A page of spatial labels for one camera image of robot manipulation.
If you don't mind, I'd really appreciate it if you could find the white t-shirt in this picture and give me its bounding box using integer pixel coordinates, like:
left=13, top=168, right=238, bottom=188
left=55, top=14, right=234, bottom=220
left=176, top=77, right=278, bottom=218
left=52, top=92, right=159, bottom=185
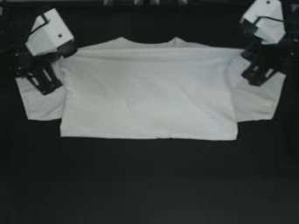
left=15, top=36, right=287, bottom=142

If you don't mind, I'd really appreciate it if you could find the black camera cable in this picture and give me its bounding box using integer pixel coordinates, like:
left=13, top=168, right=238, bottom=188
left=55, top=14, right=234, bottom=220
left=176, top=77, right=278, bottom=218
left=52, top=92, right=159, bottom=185
left=27, top=13, right=52, bottom=38
left=252, top=15, right=286, bottom=25

